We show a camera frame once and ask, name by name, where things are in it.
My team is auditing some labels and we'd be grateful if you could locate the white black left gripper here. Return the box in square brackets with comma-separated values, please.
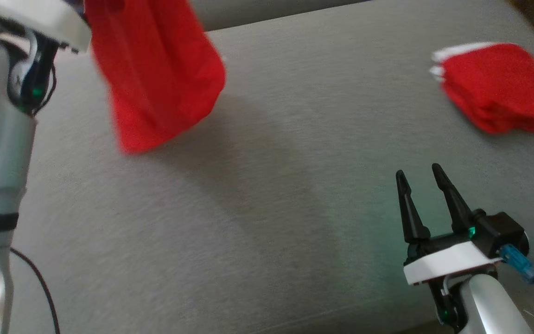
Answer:
[0, 0, 92, 53]

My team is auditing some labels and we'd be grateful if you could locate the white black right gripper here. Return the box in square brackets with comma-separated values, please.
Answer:
[395, 163, 502, 286]

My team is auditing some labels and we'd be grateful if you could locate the red basketball jersey white trim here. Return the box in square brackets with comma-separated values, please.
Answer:
[83, 0, 227, 154]

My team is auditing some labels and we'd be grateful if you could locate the red garment with white band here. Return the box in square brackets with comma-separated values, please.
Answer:
[429, 42, 534, 135]

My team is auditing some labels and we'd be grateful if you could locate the large grey sofa seat cushion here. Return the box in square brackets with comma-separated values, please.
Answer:
[5, 0, 534, 334]

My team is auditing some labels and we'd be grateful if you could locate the blue-plug right gripper cable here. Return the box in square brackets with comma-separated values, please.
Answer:
[499, 244, 534, 326]

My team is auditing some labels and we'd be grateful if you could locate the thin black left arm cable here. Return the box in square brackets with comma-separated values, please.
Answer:
[10, 248, 62, 334]

